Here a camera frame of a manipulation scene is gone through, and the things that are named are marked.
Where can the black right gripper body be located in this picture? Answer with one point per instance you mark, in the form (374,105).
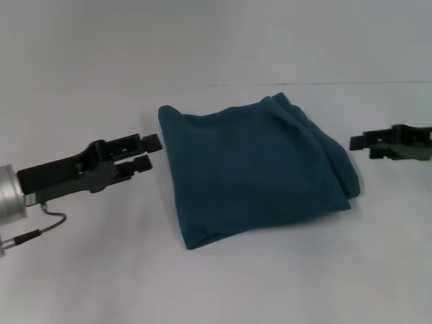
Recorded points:
(415,143)

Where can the teal blue t-shirt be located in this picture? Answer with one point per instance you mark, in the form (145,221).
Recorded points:
(256,168)

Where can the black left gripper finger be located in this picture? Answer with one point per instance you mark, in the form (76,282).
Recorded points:
(138,164)
(153,143)

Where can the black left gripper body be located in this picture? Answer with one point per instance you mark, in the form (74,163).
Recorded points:
(67,172)

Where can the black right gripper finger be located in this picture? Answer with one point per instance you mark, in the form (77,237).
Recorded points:
(357,142)
(379,153)

